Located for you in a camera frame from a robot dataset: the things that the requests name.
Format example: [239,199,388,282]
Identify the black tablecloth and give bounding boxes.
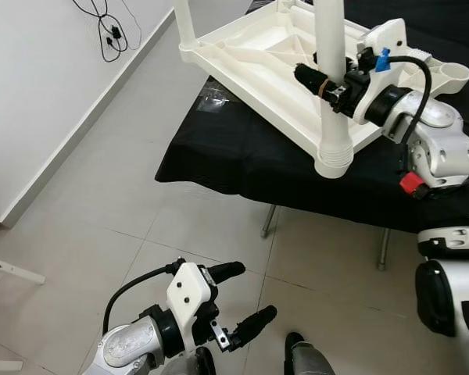
[155,0,469,235]

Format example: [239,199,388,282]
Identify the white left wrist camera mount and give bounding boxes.
[166,262,218,354]

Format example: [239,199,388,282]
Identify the black wall power cable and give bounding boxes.
[72,0,141,63]

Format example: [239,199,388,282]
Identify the clear plastic bag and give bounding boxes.
[198,84,229,115]

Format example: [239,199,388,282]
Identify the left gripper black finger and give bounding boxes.
[227,305,278,352]
[207,262,247,284]

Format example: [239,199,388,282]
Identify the blue cable connector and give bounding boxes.
[374,48,391,73]

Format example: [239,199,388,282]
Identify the metal folding table frame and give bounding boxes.
[260,205,393,272]

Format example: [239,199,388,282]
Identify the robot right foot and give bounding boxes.
[285,332,337,375]

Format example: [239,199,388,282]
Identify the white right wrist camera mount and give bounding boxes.
[352,20,411,126]

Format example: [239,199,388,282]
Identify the white plastic children table top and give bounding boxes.
[178,0,469,180]

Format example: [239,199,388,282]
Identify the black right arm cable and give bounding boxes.
[383,55,435,149]

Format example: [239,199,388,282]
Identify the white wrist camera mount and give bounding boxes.
[166,262,218,354]
[352,20,411,126]

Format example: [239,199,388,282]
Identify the white furniture rail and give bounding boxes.
[0,254,46,286]

